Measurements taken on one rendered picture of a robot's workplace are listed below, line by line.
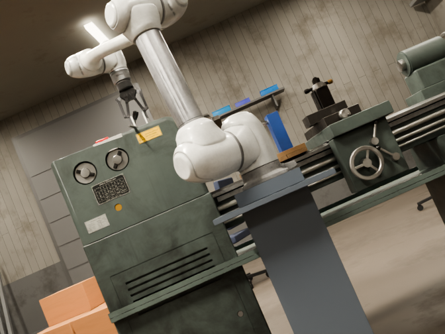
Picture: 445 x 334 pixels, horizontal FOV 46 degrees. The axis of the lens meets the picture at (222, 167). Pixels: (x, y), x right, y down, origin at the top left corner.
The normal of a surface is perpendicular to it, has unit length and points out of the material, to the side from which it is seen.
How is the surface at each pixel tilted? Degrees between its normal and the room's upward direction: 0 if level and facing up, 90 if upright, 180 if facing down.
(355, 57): 90
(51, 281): 90
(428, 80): 90
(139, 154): 90
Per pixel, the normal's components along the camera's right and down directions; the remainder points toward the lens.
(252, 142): 0.48, -0.26
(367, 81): -0.07, -0.05
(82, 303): -0.27, 0.04
